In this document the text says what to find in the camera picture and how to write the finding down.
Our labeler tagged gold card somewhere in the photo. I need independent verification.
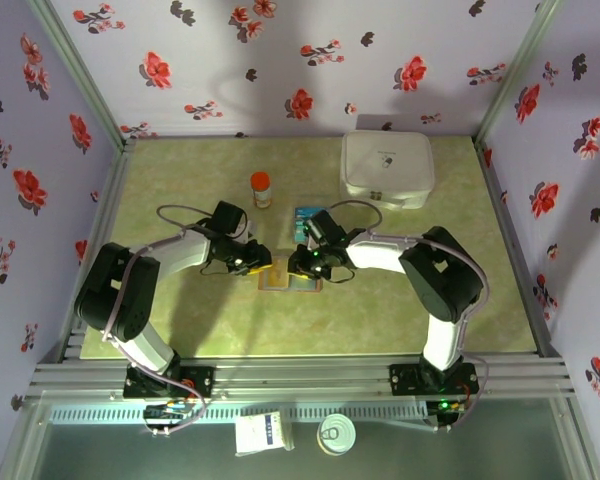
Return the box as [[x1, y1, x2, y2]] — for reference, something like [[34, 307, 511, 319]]
[[265, 257, 290, 290]]

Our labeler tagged grey right arm cable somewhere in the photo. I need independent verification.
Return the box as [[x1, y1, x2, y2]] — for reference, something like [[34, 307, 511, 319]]
[[328, 199, 492, 434]]

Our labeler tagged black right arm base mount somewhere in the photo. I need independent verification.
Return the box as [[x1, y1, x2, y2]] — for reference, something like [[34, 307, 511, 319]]
[[388, 362, 480, 396]]

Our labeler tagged aluminium corner post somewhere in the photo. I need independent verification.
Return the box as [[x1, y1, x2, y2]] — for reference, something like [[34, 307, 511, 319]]
[[25, 0, 137, 151], [472, 0, 567, 149]]

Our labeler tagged blue card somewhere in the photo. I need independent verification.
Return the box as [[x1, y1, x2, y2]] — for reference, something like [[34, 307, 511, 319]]
[[293, 206, 327, 229]]

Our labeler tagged small circuit board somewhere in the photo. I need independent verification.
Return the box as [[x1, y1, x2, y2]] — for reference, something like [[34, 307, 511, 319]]
[[427, 397, 467, 432], [143, 398, 191, 437]]

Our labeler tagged white paper box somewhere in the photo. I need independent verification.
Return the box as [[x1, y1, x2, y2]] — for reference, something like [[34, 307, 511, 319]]
[[233, 410, 296, 457]]

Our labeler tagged tin can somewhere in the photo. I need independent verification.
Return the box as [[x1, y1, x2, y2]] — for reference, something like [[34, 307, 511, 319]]
[[316, 413, 357, 456]]

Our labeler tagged red-capped spice bottle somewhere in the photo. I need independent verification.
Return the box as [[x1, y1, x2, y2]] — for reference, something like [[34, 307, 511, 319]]
[[249, 171, 273, 210]]

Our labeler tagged aluminium side rail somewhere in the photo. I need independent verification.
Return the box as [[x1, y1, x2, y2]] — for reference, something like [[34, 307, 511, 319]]
[[57, 138, 137, 364], [472, 137, 566, 359]]

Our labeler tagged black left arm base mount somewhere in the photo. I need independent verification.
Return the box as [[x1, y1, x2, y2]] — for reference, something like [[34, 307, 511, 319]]
[[123, 364, 216, 400]]

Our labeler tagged aluminium frame rail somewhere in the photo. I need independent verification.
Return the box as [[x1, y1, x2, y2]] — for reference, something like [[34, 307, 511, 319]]
[[24, 353, 576, 401]]

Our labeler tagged white slotted cable duct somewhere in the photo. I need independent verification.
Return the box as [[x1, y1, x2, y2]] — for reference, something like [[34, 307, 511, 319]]
[[47, 403, 431, 424]]

